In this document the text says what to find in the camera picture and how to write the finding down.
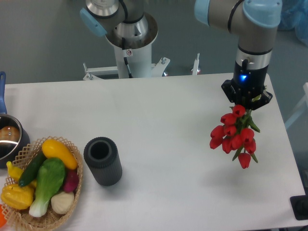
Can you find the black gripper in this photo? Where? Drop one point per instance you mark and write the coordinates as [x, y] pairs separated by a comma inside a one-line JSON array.
[[247, 86]]

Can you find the red tulip bouquet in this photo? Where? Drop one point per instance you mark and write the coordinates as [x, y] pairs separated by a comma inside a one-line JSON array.
[[236, 133]]

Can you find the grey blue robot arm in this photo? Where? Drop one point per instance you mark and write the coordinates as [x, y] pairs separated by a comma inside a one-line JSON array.
[[255, 22]]

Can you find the blue plastic bag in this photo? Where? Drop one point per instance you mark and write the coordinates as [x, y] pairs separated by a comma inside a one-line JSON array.
[[294, 16]]

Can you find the black device at edge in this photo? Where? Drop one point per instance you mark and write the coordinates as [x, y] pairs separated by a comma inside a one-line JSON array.
[[300, 206]]

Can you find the dark grey ribbed vase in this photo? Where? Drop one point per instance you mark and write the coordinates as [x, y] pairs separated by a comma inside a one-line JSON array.
[[101, 156]]

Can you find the yellow squash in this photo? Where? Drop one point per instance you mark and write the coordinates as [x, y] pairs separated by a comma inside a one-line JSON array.
[[55, 149]]

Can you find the green bok choy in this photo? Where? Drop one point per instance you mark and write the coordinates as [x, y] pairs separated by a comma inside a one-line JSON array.
[[50, 178]]

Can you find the white garlic bulb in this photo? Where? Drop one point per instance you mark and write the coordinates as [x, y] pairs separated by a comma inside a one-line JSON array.
[[62, 202]]

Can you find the woven wicker basket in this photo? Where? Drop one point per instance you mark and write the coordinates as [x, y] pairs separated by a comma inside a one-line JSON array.
[[20, 220]]

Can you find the green cucumber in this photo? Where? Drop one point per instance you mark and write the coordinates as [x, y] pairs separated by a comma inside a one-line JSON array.
[[31, 171]]

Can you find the small yellow gourd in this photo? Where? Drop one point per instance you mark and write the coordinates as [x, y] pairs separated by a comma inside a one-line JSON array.
[[17, 174]]

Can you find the yellow bell pepper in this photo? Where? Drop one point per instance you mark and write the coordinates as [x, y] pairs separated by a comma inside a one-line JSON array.
[[17, 197]]

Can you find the orange object at edge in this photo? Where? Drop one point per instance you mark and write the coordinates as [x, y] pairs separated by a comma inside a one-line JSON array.
[[3, 220]]

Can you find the blue handled saucepan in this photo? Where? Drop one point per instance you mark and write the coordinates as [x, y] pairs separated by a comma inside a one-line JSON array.
[[13, 136]]

